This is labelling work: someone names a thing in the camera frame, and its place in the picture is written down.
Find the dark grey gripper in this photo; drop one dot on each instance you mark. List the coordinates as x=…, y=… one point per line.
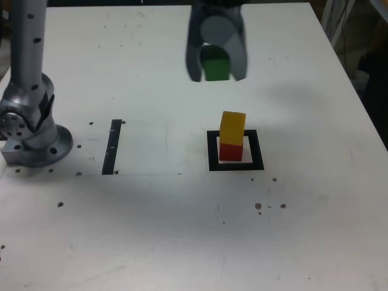
x=218, y=9

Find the green cube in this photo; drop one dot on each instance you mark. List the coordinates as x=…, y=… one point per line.
x=216, y=70

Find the yellow cube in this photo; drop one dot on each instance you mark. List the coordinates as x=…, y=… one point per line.
x=232, y=127

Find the red cube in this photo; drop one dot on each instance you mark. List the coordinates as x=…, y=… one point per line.
x=231, y=153

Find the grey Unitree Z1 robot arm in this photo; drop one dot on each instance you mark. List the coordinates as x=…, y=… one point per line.
x=27, y=60

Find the black tape square outline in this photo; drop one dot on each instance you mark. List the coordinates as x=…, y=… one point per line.
x=257, y=151

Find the black tape strip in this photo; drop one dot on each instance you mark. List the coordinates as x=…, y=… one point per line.
x=110, y=151

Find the dark bulky object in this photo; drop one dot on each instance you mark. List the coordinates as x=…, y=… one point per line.
x=376, y=78

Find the white metal frame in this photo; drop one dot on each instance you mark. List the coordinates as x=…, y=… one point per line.
x=333, y=18

